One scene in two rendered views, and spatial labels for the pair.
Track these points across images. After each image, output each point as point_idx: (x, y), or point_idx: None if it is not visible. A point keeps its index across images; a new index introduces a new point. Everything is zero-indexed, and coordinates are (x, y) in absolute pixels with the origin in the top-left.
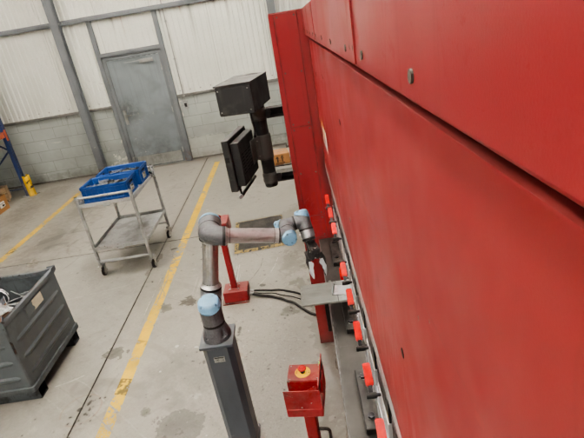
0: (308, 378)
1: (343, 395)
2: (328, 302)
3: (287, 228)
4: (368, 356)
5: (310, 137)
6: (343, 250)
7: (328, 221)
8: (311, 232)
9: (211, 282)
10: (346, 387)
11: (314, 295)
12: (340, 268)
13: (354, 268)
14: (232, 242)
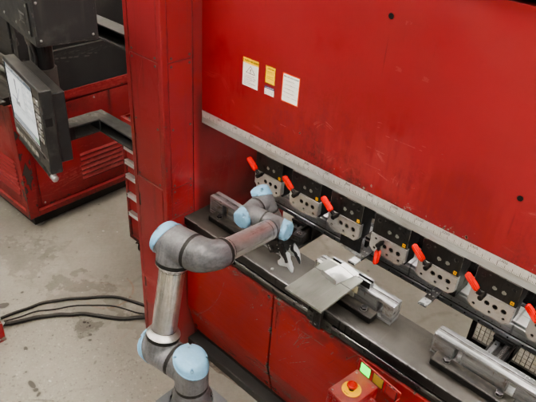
0: (364, 392)
1: (445, 389)
2: (342, 296)
3: (276, 216)
4: (530, 335)
5: (189, 76)
6: (359, 228)
7: (197, 188)
8: (280, 214)
9: (175, 329)
10: (436, 379)
11: (316, 293)
12: (378, 250)
13: (476, 249)
14: (236, 258)
